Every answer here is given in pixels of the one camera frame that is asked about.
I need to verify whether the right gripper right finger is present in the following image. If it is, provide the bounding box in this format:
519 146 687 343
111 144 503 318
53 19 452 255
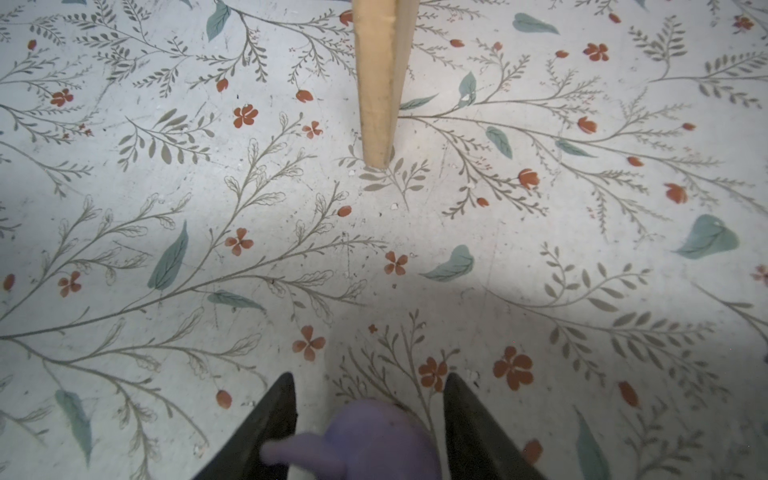
443 373 544 480

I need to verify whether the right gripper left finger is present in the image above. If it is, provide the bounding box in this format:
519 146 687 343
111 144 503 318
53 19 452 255
194 372 298 480

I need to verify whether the light purple toy figure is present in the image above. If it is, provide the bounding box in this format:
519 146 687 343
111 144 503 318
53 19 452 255
260 399 442 480

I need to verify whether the wooden two-tier shelf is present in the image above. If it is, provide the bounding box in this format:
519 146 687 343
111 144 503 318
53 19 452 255
352 0 420 169

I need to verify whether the floral patterned table mat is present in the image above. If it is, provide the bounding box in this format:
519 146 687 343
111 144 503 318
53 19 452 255
1 1 767 479

